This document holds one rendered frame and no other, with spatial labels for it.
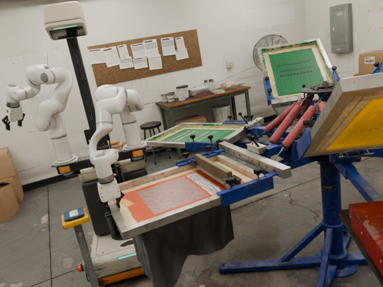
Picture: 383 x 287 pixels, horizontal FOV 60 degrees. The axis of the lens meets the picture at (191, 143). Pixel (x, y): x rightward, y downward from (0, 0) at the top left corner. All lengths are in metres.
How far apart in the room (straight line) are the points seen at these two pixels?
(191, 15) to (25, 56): 2.64
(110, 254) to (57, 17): 1.72
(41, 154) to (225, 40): 3.58
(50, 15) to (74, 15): 0.13
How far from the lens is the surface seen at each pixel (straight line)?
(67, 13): 2.03
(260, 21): 6.62
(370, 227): 1.14
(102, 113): 1.76
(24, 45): 5.43
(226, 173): 1.71
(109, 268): 2.80
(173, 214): 1.55
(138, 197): 1.89
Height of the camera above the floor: 1.70
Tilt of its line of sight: 16 degrees down
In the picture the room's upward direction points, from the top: 10 degrees counter-clockwise
